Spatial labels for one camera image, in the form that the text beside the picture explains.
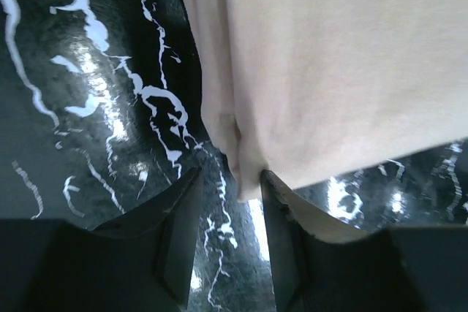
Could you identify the beige t shirt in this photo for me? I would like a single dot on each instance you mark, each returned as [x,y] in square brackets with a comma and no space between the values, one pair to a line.
[312,89]

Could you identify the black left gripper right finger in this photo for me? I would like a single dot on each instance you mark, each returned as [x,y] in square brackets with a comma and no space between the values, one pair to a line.
[319,263]

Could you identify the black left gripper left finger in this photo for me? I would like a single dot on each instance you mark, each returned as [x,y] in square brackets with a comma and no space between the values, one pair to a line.
[139,261]

